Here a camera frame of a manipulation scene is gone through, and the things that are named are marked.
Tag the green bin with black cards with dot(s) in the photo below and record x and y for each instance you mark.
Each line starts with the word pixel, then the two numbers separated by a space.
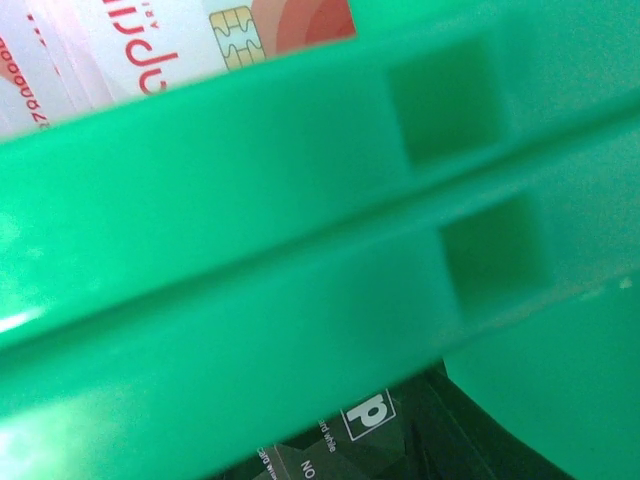
pixel 127 353

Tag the green bin with red cards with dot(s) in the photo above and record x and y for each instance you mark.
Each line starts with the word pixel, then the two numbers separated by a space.
pixel 430 175

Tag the black credit card stack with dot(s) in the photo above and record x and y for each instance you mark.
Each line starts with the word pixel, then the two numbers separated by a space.
pixel 423 428

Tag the red white credit card stack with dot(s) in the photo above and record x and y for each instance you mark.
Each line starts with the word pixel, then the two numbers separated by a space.
pixel 64 59

